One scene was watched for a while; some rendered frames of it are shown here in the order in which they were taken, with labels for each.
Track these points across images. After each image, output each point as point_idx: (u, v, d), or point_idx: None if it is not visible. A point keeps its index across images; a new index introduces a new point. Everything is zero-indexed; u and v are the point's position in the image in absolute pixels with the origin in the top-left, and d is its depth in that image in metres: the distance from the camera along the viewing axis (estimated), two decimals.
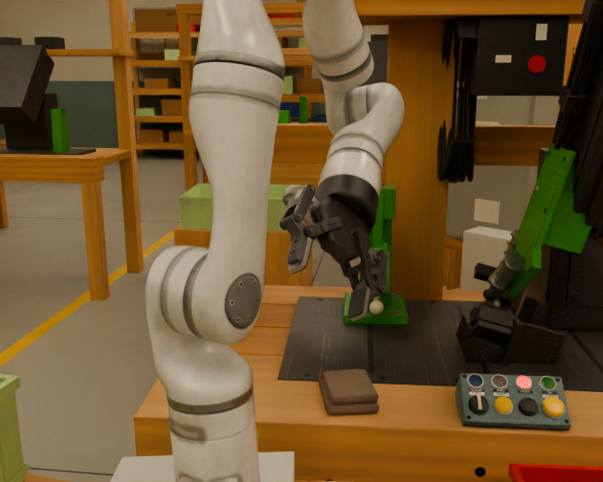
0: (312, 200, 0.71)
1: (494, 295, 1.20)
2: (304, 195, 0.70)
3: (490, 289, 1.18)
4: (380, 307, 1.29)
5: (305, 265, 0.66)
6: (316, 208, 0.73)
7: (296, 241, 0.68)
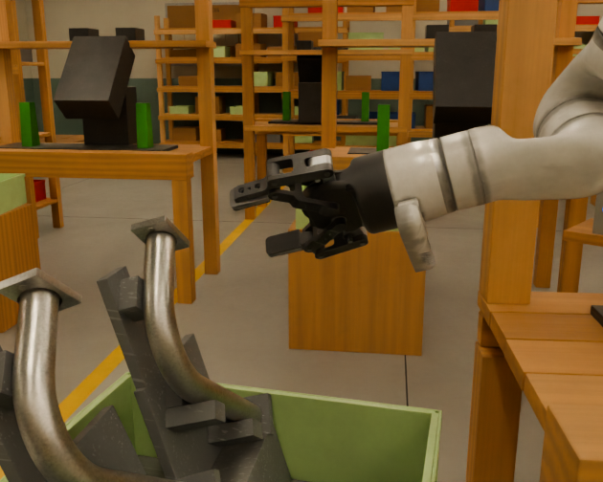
0: None
1: None
2: None
3: None
4: None
5: (269, 238, 0.70)
6: None
7: (300, 245, 0.69)
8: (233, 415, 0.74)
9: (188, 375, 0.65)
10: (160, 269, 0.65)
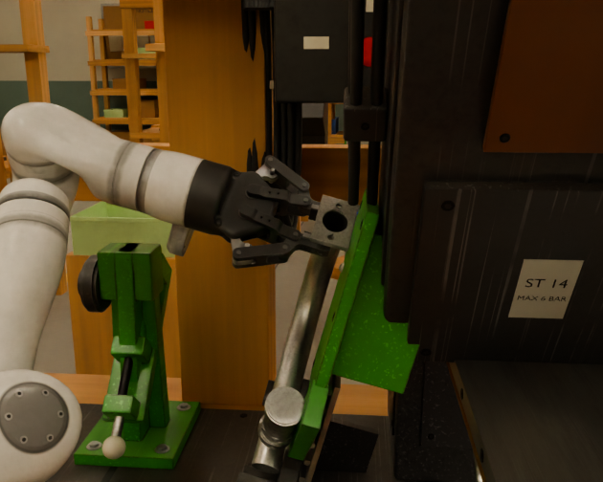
0: (249, 245, 0.67)
1: None
2: (256, 254, 0.66)
3: None
4: (116, 449, 0.79)
5: None
6: (239, 239, 0.68)
7: (302, 247, 0.69)
8: None
9: (297, 307, 0.78)
10: None
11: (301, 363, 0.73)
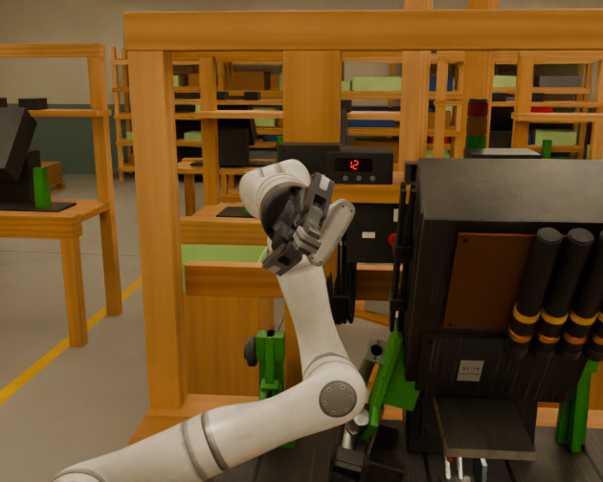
0: (270, 253, 0.73)
1: None
2: (268, 260, 0.72)
3: None
4: None
5: (301, 239, 0.65)
6: None
7: None
8: None
9: None
10: None
11: None
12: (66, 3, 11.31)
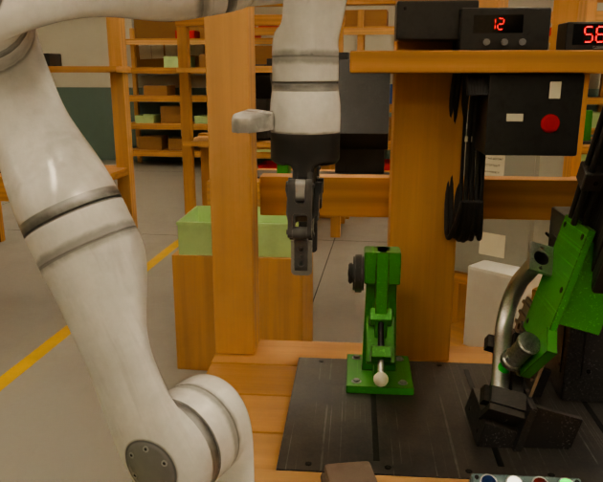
0: (312, 197, 0.67)
1: None
2: (311, 202, 0.66)
3: None
4: (385, 380, 1.22)
5: (309, 269, 0.70)
6: None
7: (299, 245, 0.68)
8: (494, 376, 1.15)
9: (498, 312, 1.20)
10: (524, 264, 1.15)
11: (509, 347, 1.15)
12: None
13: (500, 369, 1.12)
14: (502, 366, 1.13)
